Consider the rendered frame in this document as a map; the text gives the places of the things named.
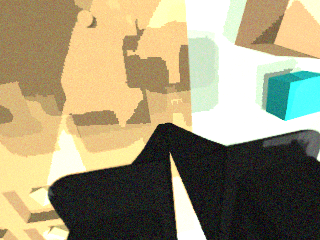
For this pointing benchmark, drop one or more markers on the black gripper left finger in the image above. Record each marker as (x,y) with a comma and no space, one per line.
(146,183)

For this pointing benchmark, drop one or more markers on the pale yellow block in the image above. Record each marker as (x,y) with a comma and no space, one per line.
(58,231)
(40,194)

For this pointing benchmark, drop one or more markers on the teal cube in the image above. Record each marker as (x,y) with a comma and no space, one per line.
(293,95)

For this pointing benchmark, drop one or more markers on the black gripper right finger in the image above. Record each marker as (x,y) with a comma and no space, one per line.
(210,170)

